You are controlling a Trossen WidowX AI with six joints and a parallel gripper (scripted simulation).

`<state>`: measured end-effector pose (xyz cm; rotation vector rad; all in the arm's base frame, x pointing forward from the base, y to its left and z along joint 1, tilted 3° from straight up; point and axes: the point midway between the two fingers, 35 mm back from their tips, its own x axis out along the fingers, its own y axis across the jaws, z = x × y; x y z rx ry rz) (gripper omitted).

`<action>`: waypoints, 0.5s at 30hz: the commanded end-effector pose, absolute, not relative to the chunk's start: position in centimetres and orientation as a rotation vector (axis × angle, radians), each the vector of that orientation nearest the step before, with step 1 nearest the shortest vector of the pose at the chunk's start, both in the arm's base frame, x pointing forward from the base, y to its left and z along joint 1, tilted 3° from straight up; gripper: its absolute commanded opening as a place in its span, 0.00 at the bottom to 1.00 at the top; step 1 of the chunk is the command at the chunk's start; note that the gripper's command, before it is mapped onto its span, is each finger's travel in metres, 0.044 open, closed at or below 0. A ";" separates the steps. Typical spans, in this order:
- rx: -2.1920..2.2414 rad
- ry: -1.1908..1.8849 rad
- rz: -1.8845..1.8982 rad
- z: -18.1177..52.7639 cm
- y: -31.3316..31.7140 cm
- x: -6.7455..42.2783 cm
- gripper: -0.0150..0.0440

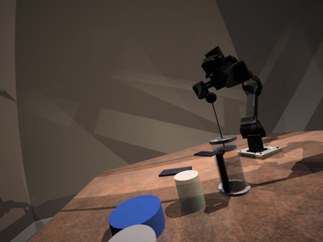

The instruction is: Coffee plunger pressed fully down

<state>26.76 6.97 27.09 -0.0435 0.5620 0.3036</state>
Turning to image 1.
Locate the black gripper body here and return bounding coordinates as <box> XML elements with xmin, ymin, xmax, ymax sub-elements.
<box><xmin>192</xmin><ymin>60</ymin><xmax>250</xmax><ymax>97</ymax></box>

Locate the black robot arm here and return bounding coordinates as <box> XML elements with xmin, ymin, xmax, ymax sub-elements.
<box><xmin>202</xmin><ymin>46</ymin><xmax>267</xmax><ymax>153</ymax></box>

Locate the glass french press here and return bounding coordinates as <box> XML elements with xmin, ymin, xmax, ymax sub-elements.
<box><xmin>206</xmin><ymin>92</ymin><xmax>251</xmax><ymax>197</ymax></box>

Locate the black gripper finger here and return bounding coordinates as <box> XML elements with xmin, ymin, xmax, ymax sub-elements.
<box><xmin>195</xmin><ymin>83</ymin><xmax>207</xmax><ymax>100</ymax></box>
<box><xmin>226</xmin><ymin>65</ymin><xmax>245</xmax><ymax>88</ymax></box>

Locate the translucent beige cylinder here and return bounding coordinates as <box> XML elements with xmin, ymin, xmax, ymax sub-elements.
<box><xmin>174</xmin><ymin>170</ymin><xmax>205</xmax><ymax>213</ymax></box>

